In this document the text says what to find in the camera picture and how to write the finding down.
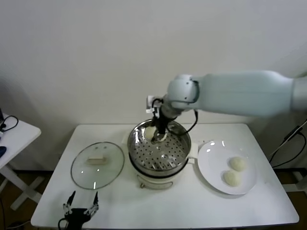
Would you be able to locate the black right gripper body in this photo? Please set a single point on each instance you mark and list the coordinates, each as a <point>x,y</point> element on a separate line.
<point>162,123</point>

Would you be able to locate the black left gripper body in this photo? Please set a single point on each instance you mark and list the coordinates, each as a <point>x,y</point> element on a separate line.
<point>76,215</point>

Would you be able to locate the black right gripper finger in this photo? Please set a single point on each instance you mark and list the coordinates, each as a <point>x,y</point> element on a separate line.
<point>155,138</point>
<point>165,133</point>

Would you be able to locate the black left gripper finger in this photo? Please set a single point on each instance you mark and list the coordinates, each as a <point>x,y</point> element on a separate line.
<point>94,206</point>
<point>67,206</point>

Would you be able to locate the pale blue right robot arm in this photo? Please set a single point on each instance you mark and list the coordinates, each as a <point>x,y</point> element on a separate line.
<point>239,93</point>

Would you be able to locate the perforated steel steamer basket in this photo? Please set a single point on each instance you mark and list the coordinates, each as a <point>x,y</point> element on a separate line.
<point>144,153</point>

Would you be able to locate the round glass pot lid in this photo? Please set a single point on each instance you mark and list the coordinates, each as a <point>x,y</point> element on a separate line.
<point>96,177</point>

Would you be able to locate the cream electric cooking pot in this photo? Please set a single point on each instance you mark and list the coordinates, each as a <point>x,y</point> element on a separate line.
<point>156,183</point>

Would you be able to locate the round white plate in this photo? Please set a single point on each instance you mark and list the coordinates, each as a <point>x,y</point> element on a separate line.
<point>208,179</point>

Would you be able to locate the dark blue small object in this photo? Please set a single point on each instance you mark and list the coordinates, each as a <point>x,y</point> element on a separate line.
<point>2,151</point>

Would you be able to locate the white folding side table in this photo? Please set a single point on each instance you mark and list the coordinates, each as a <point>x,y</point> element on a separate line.
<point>21,134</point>

